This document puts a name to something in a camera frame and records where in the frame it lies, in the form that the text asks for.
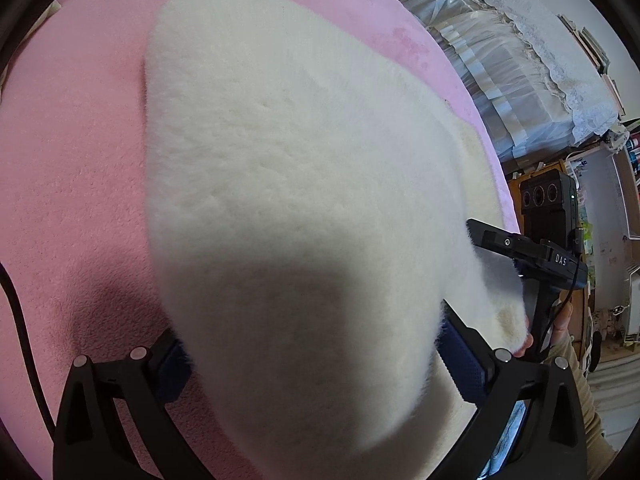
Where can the beige right sleeve forearm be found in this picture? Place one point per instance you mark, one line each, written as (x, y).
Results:
(599, 453)

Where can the books on covered furniture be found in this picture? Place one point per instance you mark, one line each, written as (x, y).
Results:
(598, 58)

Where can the person's right hand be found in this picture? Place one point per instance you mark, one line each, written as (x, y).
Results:
(558, 332)

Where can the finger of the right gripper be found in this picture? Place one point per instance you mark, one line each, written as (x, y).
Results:
(550, 441)
(90, 441)

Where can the white fluffy cardigan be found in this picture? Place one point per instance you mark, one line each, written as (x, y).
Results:
(307, 202)

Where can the pink bed blanket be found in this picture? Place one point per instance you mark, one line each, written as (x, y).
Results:
(74, 232)

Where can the white lace-covered furniture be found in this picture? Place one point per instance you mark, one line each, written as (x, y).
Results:
(535, 88)

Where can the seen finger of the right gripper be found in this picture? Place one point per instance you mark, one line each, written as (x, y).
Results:
(493, 239)

